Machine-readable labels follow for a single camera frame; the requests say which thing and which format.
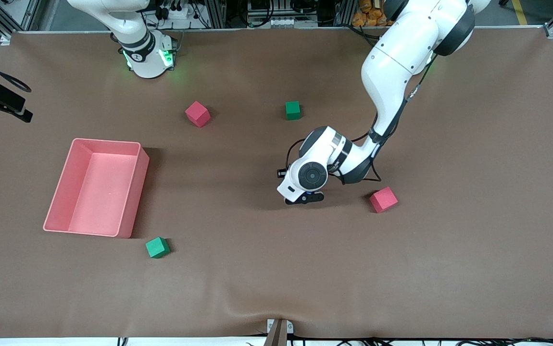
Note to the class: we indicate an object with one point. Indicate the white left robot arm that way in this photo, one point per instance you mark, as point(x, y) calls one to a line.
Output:
point(392, 62)

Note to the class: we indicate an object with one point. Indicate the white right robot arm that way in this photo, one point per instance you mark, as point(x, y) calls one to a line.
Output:
point(144, 57)

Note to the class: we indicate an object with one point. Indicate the pink foam cube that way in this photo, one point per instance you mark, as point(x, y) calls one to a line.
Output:
point(383, 200)
point(197, 114)

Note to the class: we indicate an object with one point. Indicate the brown table mat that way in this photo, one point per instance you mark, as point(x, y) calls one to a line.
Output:
point(276, 269)

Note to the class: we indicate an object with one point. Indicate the green foam cube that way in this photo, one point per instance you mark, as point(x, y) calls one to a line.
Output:
point(293, 110)
point(157, 248)

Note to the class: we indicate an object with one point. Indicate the brown flat bar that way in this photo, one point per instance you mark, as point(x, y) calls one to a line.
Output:
point(276, 336)

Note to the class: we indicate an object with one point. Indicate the pink plastic bin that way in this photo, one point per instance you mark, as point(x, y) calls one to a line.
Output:
point(98, 211)

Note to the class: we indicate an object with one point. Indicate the white connector strip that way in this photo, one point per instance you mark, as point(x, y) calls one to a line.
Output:
point(291, 22)

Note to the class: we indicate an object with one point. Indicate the white power strip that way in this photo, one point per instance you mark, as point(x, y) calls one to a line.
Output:
point(175, 13)

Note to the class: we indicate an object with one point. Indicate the orange bagged items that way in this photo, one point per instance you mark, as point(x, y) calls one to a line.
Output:
point(368, 14)

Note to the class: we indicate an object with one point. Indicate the silver metal bracket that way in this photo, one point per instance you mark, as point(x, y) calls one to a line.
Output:
point(290, 327)

